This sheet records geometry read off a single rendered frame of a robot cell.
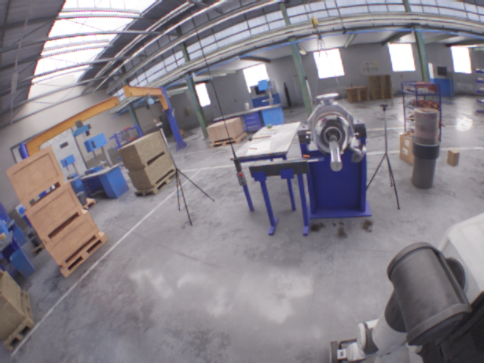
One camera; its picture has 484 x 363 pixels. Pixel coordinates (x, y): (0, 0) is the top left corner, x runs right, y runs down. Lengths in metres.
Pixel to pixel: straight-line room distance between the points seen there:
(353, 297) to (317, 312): 0.32
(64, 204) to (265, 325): 3.62
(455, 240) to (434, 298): 0.15
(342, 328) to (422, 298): 1.45
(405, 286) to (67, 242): 4.19
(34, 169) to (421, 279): 4.20
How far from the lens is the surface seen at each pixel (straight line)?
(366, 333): 0.57
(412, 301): 0.34
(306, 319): 1.79
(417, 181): 3.28
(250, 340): 1.79
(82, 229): 4.20
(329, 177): 2.52
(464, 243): 0.44
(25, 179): 4.05
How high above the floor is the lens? 1.63
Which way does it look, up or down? 24 degrees down
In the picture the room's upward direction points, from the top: 17 degrees counter-clockwise
